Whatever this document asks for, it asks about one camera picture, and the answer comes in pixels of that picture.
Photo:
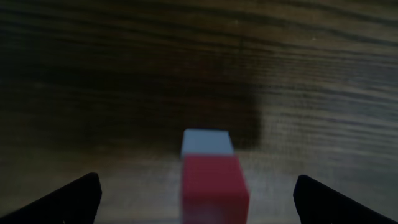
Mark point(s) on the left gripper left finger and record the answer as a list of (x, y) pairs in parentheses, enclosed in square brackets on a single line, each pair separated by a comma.
[(68, 202)]

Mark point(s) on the white cube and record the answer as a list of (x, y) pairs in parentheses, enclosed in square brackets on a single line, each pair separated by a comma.
[(206, 143)]

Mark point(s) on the red cube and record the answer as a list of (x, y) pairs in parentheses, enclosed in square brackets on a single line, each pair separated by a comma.
[(213, 186)]

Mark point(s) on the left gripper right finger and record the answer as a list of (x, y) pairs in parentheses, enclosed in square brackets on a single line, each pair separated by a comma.
[(323, 205)]

